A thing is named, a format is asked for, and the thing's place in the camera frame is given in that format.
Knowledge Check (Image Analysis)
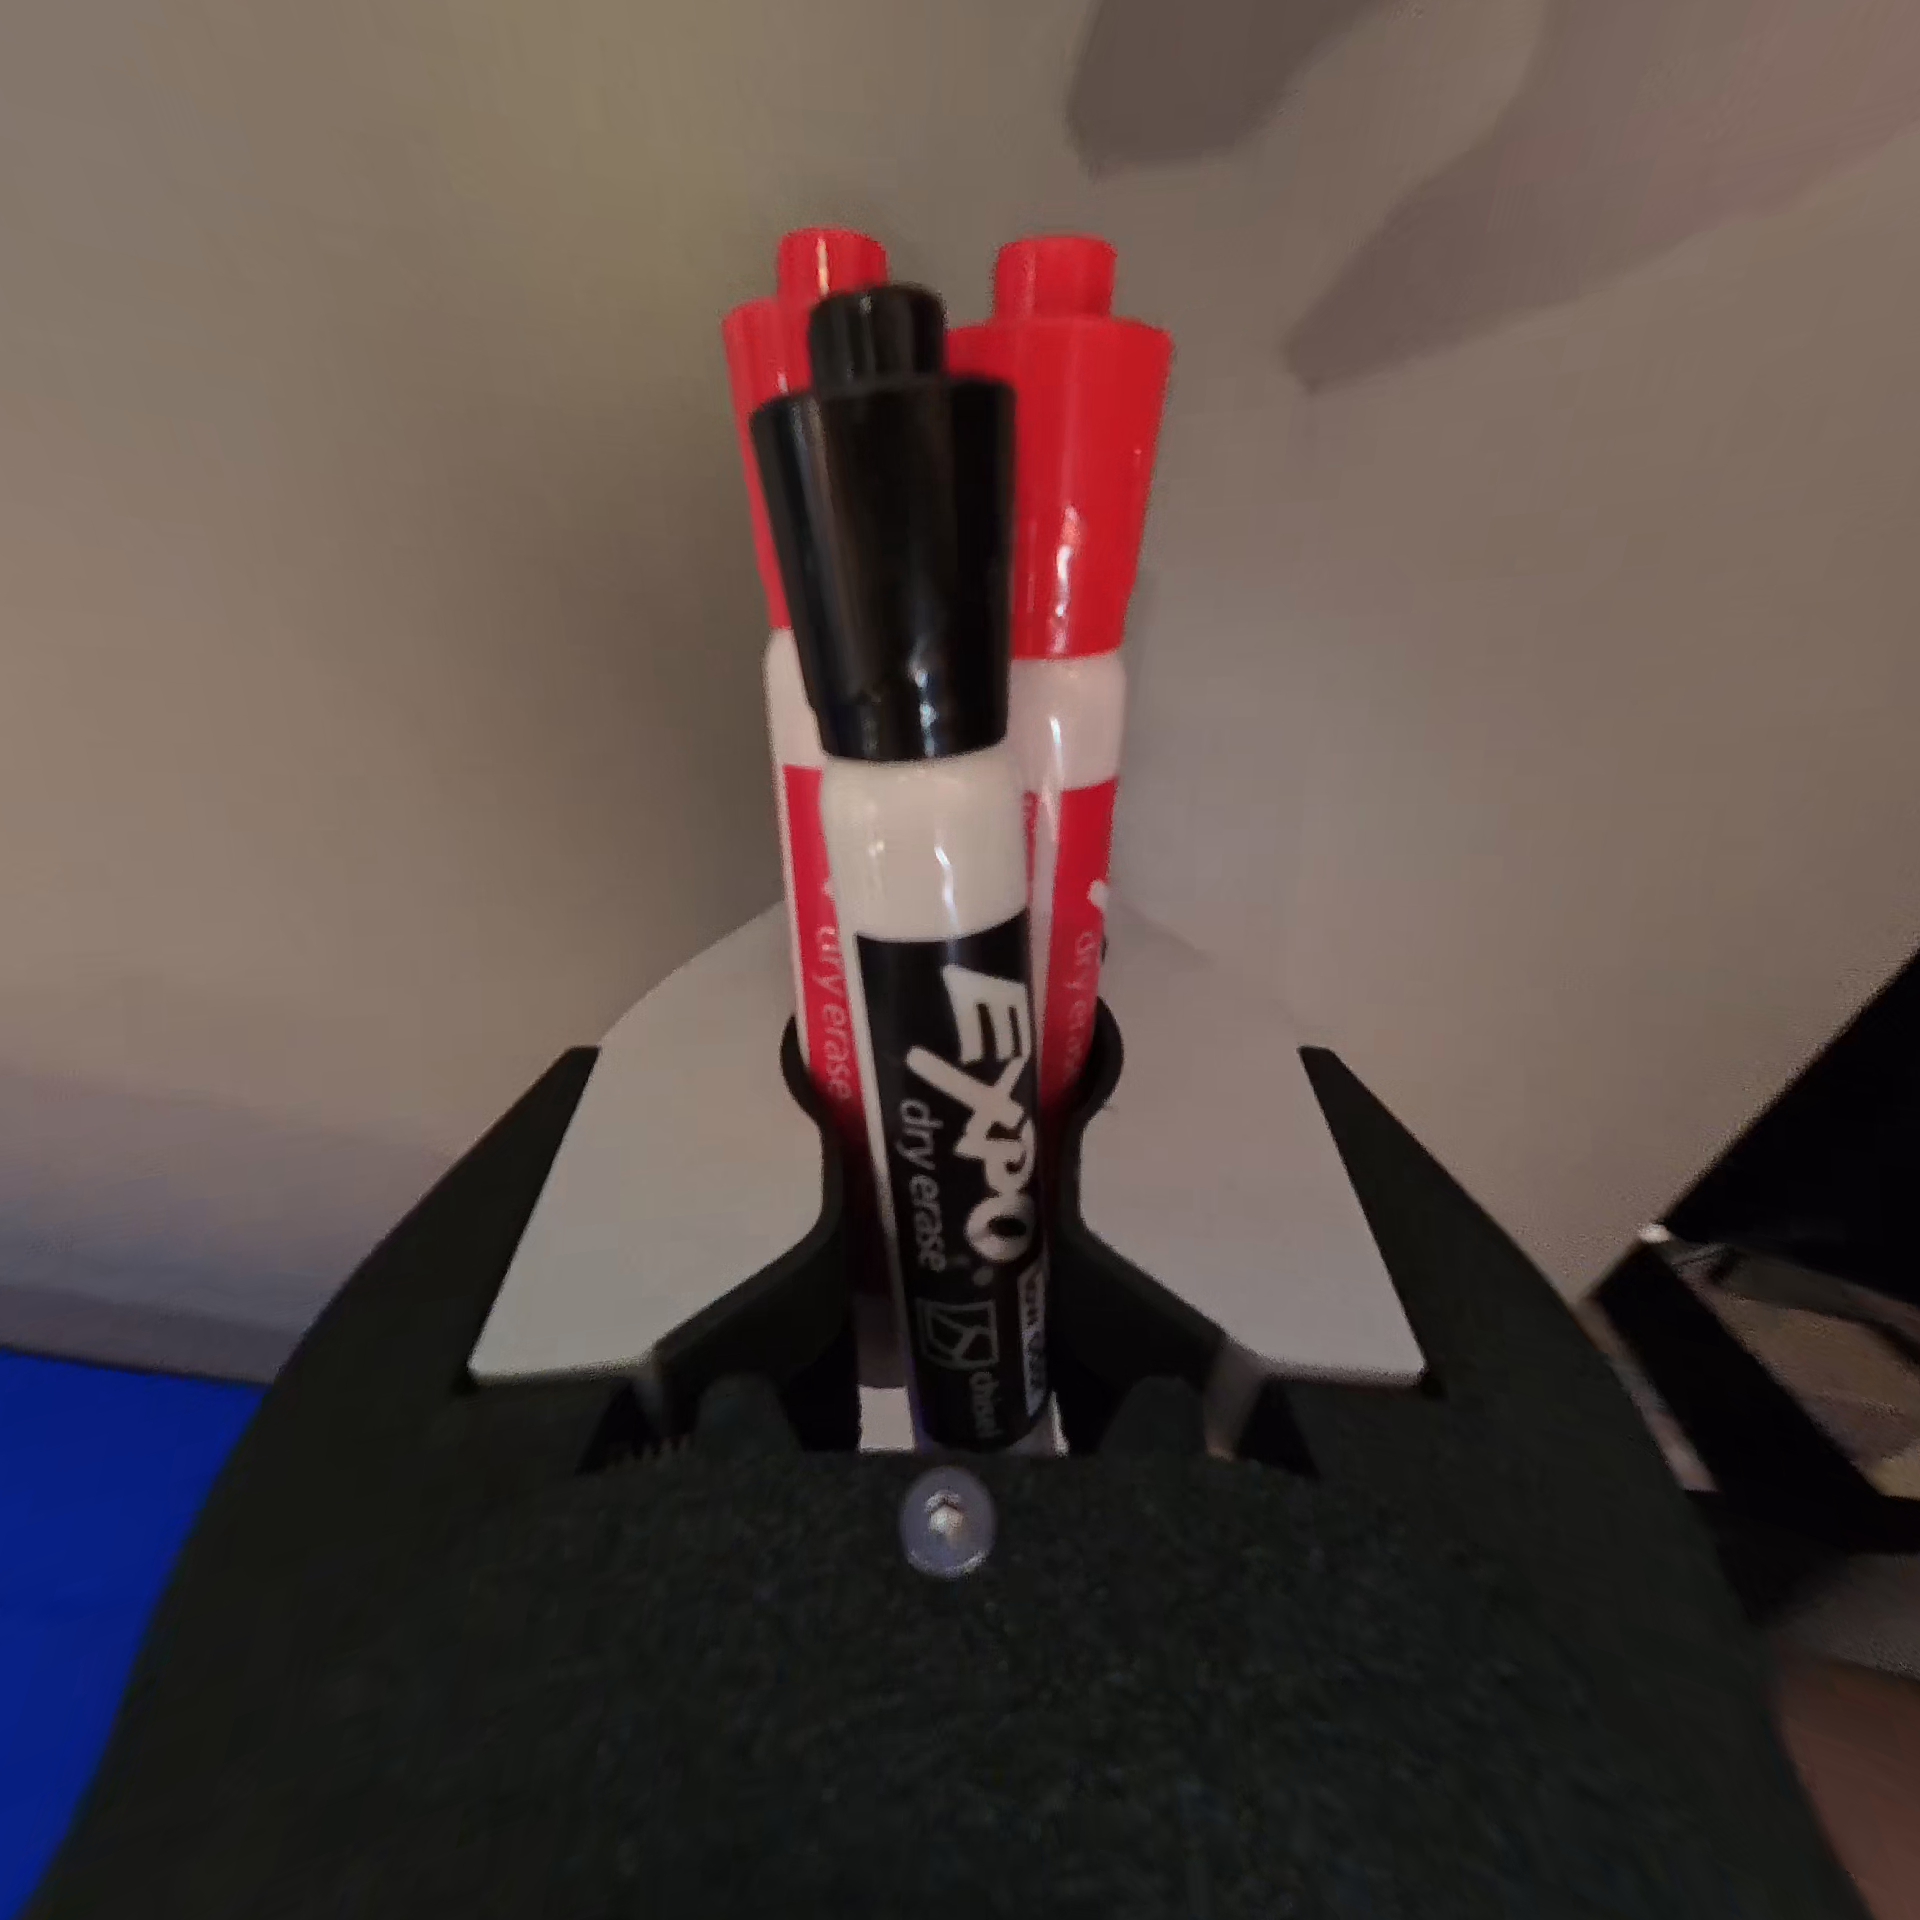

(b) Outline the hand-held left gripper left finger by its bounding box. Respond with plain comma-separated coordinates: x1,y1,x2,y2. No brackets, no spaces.
472,899,863,1451

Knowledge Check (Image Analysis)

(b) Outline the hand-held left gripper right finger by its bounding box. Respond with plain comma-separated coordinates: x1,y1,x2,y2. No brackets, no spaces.
1045,913,1418,1451

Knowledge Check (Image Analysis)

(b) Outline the black dry erase marker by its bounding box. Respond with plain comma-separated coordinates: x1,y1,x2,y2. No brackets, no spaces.
750,283,1060,1459

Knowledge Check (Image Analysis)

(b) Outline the red dry erase marker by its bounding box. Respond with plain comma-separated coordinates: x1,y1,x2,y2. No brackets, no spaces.
944,229,1178,1112
723,224,892,1155

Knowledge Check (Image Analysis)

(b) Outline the grey desk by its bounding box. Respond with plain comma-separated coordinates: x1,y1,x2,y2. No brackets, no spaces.
0,0,1920,1351

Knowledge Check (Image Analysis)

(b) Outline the black angular object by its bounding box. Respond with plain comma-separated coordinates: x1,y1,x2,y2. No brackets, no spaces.
1587,953,1920,1562

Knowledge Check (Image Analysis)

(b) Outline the blue flat object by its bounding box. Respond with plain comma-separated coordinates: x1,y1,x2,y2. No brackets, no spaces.
0,1337,265,1920

